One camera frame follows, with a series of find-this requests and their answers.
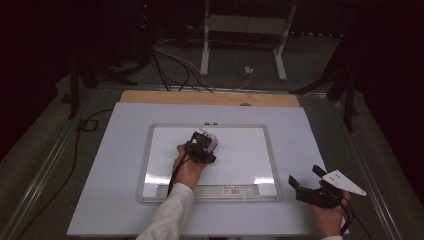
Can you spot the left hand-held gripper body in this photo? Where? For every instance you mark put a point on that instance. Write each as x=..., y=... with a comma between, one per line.
x=201, y=156

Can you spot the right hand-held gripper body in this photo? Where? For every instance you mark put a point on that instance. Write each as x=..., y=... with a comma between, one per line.
x=320, y=198

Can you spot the black and purple whiteboard eraser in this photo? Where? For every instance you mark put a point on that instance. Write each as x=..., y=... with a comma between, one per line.
x=213, y=141

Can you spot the whiteboard with grey frame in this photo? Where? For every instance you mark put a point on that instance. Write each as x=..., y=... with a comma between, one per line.
x=240, y=156

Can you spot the person's left hand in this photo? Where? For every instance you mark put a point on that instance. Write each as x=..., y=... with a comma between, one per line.
x=188, y=171

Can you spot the person's right hand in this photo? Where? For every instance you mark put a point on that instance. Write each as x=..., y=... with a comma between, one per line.
x=330, y=220

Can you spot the black tripod stand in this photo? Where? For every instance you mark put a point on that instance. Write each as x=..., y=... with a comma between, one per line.
x=348, y=100
x=75, y=90

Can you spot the large white table sheet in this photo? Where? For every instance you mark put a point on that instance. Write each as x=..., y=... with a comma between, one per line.
x=113, y=166

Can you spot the black floor socket box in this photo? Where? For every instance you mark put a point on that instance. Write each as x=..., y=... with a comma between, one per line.
x=87, y=125

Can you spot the grey metal stand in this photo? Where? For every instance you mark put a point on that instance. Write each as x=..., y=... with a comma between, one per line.
x=246, y=25

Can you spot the dark equipment rack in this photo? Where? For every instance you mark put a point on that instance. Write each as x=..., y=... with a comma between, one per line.
x=141, y=30

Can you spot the metal floor rail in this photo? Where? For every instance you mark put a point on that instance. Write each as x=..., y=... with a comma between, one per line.
x=370, y=180
x=43, y=170

